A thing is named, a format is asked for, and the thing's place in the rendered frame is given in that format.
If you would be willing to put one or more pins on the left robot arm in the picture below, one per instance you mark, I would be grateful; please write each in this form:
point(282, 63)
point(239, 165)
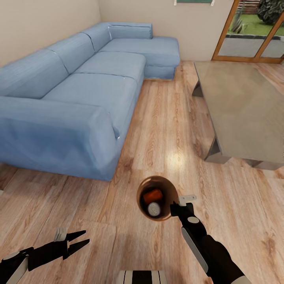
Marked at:
point(13, 266)

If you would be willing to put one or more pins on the trash can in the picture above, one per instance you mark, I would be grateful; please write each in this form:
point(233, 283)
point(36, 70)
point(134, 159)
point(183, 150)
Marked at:
point(168, 190)

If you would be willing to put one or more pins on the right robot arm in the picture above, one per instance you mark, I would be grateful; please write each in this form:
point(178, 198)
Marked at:
point(212, 255)

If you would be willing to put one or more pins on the coffee table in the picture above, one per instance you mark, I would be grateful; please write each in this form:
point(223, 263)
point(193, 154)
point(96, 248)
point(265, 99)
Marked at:
point(246, 112)

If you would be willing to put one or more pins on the door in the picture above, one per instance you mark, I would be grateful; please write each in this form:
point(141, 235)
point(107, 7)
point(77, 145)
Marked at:
point(254, 32)

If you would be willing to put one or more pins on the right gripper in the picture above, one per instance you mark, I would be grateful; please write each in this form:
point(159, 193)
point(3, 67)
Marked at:
point(176, 209)

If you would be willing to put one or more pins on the robot trunk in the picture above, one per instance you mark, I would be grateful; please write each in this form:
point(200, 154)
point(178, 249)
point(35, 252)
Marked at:
point(142, 277)

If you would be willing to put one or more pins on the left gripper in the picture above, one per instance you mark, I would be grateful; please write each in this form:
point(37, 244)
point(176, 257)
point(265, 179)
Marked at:
point(54, 250)

